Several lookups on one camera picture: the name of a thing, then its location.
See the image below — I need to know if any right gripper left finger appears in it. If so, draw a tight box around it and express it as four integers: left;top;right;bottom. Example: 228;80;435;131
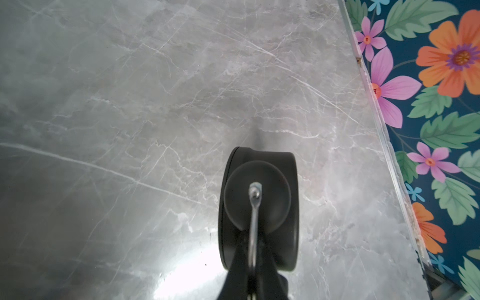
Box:
217;232;250;300

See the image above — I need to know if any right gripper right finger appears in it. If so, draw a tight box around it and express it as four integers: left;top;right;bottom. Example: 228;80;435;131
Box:
256;236;288;300

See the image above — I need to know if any black twin-bell alarm clock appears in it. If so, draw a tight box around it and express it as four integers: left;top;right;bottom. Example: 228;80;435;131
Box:
218;147;300;271

